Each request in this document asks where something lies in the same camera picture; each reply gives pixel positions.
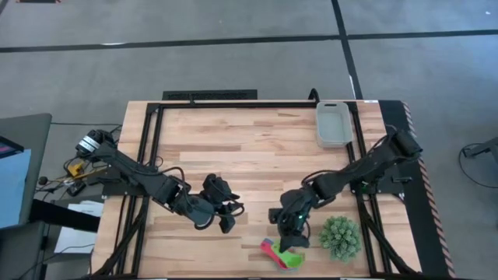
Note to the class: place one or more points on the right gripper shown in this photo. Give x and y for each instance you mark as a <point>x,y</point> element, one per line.
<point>293,225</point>

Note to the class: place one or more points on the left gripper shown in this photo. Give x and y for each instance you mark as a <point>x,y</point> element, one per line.
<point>216,188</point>

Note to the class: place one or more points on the small green measuring cup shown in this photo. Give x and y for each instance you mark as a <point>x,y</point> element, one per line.
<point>290,258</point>

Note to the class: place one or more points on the red measuring cup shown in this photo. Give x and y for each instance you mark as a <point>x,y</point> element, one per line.
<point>268,249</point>

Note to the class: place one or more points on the grey plastic basket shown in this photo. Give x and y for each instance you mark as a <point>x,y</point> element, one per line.
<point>334,124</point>

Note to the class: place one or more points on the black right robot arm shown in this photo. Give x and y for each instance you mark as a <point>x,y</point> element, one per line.
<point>362,167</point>

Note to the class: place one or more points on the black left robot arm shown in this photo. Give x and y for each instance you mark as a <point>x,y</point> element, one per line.
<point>128,167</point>

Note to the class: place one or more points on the green artificial plant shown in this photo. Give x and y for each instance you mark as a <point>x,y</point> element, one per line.
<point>340,237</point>

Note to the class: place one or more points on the black floor vent grille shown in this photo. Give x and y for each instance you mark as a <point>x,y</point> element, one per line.
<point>210,95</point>

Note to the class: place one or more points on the black ramp with striped edge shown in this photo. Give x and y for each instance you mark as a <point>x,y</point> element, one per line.
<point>428,233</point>

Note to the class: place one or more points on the small black box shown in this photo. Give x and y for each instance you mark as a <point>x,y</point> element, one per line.
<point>76,188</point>

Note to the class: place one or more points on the white paper sheet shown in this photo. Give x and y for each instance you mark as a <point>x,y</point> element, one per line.
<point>74,241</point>

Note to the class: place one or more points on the black desk beam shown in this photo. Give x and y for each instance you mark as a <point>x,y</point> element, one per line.
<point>62,218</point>

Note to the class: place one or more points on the black round knob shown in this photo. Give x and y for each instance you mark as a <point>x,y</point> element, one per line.
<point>43,180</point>

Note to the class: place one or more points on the grey floor stand foot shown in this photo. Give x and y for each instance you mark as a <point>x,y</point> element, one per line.
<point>486,148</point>

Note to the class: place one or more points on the grey cabinet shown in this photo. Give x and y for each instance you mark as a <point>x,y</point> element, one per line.
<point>19,253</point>

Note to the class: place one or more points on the blue monitor screen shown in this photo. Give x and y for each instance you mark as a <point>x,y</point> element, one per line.
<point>13,186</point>

